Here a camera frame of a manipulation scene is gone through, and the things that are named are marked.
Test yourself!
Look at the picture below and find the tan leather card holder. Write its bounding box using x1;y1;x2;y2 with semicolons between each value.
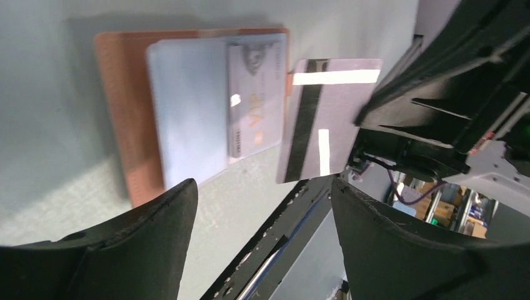
94;27;290;208

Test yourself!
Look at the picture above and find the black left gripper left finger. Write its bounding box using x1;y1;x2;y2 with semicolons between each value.
1;179;198;299

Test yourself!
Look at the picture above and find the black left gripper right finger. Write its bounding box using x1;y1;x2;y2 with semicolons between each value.
331;177;529;299

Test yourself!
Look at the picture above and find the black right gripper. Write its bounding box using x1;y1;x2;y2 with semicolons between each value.
352;1;529;183

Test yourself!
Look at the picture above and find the silver VIP card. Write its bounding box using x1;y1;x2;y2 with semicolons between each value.
228;41;286;159

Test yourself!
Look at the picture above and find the grey magnetic stripe card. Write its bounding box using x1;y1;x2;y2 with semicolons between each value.
276;58;383;184

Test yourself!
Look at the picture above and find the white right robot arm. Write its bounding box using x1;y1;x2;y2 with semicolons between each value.
351;1;529;214

